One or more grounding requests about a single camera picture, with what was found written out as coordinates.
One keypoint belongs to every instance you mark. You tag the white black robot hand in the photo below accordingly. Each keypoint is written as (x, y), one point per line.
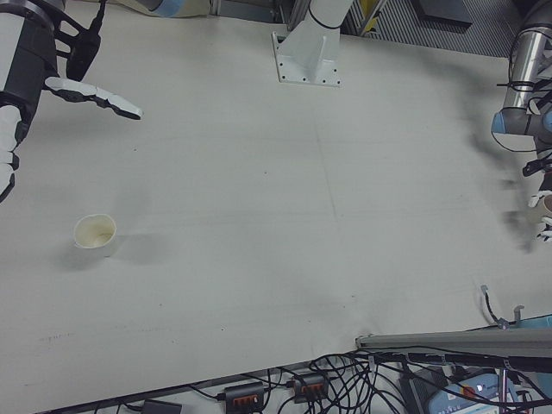
(547, 183)
(30, 69)

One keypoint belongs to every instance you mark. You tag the beige paper cup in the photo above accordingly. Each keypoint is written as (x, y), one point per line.
(547, 206)

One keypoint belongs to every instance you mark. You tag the white paper cup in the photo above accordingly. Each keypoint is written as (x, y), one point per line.
(97, 248)

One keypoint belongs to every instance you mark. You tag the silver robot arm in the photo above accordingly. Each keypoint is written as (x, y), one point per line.
(528, 56)
(43, 5)

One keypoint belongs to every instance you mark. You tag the light blue plastic bin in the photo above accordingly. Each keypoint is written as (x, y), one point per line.
(539, 322)

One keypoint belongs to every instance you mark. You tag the aluminium profile column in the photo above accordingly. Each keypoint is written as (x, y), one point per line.
(431, 340)

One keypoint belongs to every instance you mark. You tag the dark grey box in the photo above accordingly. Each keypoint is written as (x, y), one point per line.
(444, 13)

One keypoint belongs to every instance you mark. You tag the thin metal rod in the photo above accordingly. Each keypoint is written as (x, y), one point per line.
(504, 388)

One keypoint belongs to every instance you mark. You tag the grey teach pendant tablet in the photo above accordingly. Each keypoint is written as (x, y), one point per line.
(474, 397)

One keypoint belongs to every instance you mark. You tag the black power supply box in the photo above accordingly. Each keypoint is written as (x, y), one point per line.
(416, 388)

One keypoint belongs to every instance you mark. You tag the white table cover sheet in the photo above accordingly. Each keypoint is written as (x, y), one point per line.
(259, 215)

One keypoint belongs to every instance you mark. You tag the black orange power strip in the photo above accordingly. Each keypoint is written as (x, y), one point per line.
(244, 393)
(310, 388)

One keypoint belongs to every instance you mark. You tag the small black power adapter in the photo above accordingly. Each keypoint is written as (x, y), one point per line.
(161, 406)

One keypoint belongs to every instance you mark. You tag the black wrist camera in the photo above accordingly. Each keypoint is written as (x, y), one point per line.
(532, 168)
(84, 52)

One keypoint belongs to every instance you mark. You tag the yellow black striped post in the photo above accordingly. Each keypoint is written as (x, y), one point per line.
(370, 21)

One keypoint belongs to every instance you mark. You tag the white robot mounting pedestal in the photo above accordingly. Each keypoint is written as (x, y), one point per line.
(308, 56)

